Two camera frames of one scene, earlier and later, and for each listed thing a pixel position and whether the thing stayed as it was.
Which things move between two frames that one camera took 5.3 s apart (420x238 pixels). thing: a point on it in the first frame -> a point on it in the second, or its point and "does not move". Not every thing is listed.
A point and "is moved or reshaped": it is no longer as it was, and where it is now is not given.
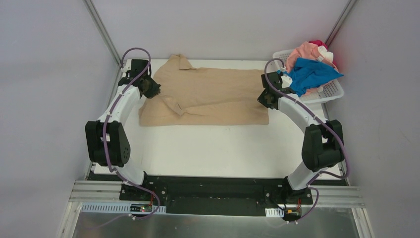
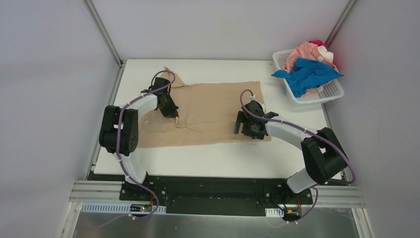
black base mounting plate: x=228 y=195 does not move
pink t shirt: x=307 y=50 does not move
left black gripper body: x=150 y=88 -> x=169 y=109
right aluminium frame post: x=343 y=14 does not move
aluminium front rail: x=99 y=190 does not move
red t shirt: x=319 y=42 does not move
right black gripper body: x=266 y=99 -> x=241 y=121
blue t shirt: x=305 y=73 does not move
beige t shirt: x=189 y=96 is moved or reshaped
